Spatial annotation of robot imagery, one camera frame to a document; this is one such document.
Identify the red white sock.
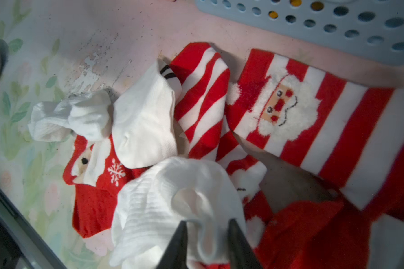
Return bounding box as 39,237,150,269
242,192,404,269

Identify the light blue plastic basket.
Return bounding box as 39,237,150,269
195,0,404,66

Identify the small white sock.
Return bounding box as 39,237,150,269
112,59,182,169

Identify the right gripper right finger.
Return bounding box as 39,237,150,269
227,219,262,269

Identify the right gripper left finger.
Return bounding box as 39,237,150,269
156,221,188,269

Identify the white ribbed sock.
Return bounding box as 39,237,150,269
28,90,112,142

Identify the white sock front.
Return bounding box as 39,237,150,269
109,157,246,269

